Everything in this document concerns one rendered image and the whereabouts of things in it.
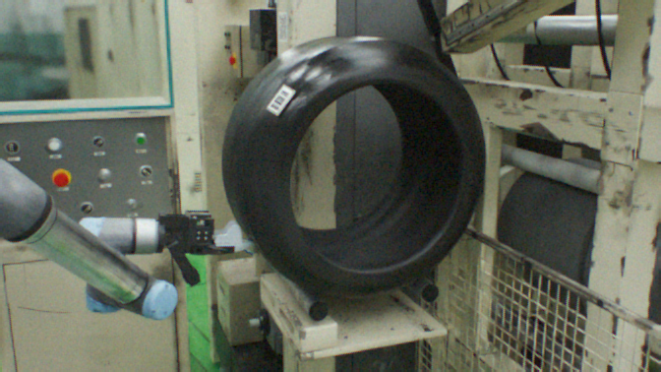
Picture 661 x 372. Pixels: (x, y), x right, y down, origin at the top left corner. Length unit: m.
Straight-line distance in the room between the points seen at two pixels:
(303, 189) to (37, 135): 0.79
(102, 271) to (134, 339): 0.99
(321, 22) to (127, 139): 0.72
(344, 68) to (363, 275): 0.45
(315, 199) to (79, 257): 0.77
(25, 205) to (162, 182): 1.02
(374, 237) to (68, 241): 0.86
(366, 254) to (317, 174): 0.25
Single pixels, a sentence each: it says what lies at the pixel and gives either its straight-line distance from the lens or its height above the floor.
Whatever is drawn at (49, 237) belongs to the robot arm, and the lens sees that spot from 1.13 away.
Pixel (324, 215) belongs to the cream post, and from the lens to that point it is 1.77.
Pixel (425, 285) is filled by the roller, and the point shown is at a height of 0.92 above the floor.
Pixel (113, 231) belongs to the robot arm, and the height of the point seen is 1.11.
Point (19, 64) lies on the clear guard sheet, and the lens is 1.99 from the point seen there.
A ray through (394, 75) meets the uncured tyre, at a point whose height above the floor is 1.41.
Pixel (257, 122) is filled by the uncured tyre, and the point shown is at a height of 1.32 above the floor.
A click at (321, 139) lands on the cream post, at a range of 1.72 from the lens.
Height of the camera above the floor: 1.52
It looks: 14 degrees down
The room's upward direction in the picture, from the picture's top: straight up
